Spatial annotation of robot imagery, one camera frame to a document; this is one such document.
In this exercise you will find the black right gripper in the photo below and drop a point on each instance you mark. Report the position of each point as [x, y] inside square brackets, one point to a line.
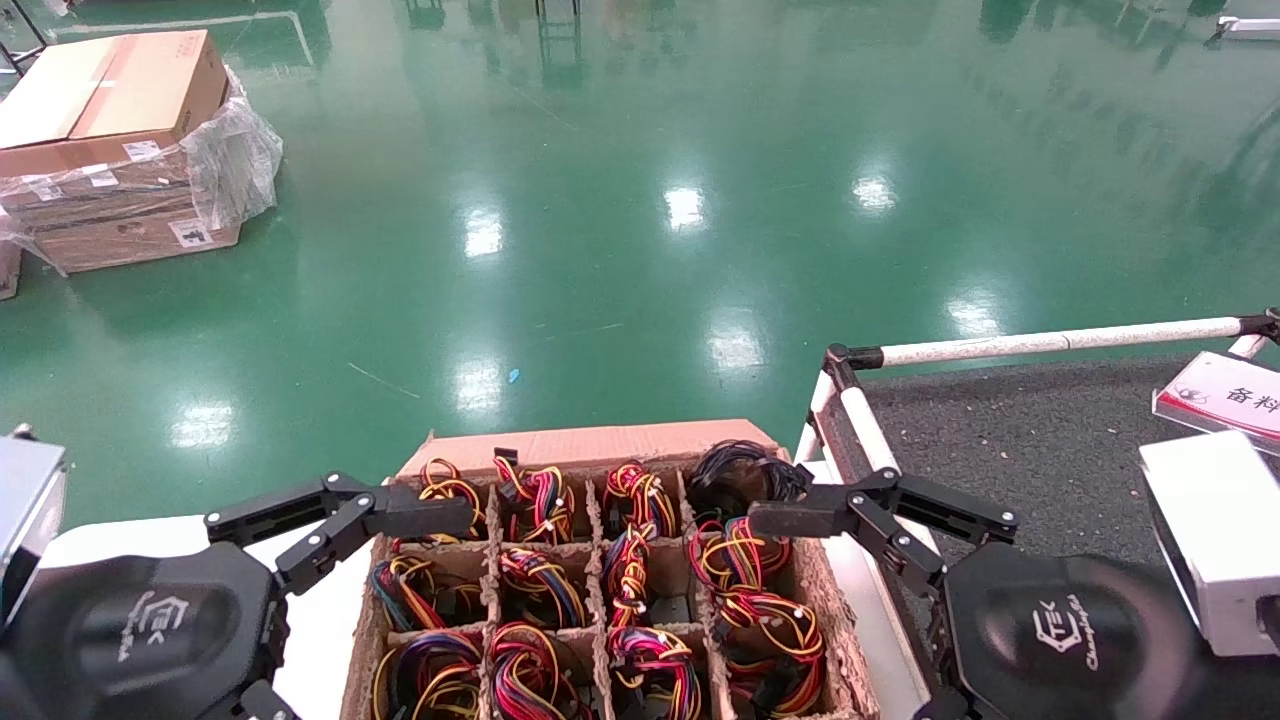
[1070, 640]

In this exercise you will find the stack of cardboard boxes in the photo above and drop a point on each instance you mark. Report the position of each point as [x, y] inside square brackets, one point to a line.
[235, 160]

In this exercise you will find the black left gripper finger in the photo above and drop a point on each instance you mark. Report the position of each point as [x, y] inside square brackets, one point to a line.
[400, 512]

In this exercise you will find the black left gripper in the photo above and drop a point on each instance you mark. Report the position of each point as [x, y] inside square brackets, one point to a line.
[130, 640]

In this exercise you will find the black stand leg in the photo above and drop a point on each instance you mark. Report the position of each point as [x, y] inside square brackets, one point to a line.
[44, 40]

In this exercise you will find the wrapped cardboard box stack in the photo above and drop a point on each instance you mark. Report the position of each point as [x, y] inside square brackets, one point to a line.
[110, 235]

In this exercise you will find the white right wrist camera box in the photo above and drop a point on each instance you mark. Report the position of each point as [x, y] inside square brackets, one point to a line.
[1220, 540]

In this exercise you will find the large brown cardboard box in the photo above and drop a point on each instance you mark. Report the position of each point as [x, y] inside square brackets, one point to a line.
[110, 85]

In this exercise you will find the white red label sign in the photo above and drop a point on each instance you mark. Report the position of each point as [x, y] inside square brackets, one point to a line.
[1230, 395]

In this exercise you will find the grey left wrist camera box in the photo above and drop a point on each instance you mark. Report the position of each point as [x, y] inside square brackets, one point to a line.
[25, 510]

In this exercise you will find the cardboard box with dividers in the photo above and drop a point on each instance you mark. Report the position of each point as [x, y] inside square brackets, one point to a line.
[600, 445]

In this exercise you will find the white-railed cart with mat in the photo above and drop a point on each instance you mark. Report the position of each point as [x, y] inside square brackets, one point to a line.
[1000, 349]

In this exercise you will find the white metal floor foot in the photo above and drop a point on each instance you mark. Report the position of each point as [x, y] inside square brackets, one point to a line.
[1250, 27]

